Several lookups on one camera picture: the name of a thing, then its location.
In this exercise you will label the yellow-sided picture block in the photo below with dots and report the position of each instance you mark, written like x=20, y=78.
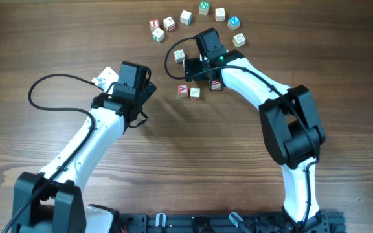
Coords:
x=239, y=40

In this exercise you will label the red 6 number block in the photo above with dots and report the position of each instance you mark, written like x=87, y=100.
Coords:
x=169, y=24

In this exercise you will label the red Q picture block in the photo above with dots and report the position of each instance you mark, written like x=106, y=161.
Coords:
x=195, y=93

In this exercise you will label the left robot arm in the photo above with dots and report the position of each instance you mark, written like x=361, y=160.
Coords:
x=51, y=200

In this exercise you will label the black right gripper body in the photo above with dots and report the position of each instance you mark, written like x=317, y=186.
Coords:
x=196, y=66

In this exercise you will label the plain blue-sided block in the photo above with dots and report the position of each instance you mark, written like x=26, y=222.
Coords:
x=186, y=17

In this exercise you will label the red M letter block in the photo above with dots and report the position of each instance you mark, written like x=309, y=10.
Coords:
x=216, y=86

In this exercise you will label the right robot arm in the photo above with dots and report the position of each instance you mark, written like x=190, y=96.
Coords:
x=291, y=127

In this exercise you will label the blue X letter block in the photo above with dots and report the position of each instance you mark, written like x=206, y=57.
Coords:
x=233, y=23

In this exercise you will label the green E W block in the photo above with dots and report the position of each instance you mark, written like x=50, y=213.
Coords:
x=179, y=56

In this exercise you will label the red I letter block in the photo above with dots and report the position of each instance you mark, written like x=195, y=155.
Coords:
x=154, y=24

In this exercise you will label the red-sided plain top block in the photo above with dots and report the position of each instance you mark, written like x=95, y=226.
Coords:
x=220, y=14

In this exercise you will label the green J letter block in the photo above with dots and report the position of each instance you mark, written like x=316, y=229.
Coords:
x=158, y=35

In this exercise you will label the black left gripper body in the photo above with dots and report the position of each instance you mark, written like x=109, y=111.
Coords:
x=144, y=96

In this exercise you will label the green N letter block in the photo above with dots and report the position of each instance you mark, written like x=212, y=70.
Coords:
x=204, y=7

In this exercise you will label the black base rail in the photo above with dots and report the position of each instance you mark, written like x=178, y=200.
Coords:
x=232, y=222

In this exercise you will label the red A letter block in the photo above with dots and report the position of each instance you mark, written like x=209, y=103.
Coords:
x=183, y=91

